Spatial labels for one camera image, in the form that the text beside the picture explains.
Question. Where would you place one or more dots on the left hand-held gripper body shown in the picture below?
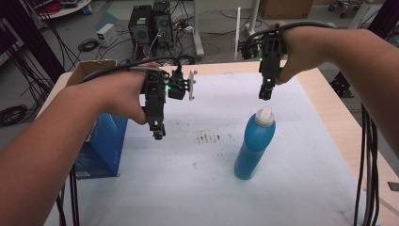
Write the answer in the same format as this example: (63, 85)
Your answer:
(155, 100)

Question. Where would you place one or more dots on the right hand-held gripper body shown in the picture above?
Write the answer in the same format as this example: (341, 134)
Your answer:
(270, 56)

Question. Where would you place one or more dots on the blue bottle with white cap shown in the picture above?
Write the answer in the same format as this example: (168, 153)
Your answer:
(255, 141)

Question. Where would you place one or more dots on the person's right hand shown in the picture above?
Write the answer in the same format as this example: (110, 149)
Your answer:
(298, 50)

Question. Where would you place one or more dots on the person's left hand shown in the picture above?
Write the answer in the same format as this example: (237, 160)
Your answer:
(113, 91)

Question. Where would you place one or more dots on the white pole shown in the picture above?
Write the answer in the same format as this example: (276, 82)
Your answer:
(237, 34)

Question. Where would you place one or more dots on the brown cardboard box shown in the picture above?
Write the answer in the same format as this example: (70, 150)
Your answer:
(285, 8)

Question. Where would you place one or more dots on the blue cardboard box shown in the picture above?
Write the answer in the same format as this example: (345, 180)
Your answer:
(102, 144)

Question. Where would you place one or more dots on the black computer tower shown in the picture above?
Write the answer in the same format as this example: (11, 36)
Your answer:
(140, 26)
(162, 23)

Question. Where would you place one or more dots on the white metal stand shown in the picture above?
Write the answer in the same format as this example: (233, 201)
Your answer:
(197, 31)

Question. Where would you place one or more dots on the small white device box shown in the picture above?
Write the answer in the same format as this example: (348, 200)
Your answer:
(106, 34)

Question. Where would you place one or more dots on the black metal bracket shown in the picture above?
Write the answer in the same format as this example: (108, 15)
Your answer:
(340, 84)

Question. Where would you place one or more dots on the black equipment frame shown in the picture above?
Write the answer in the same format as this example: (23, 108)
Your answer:
(31, 40)

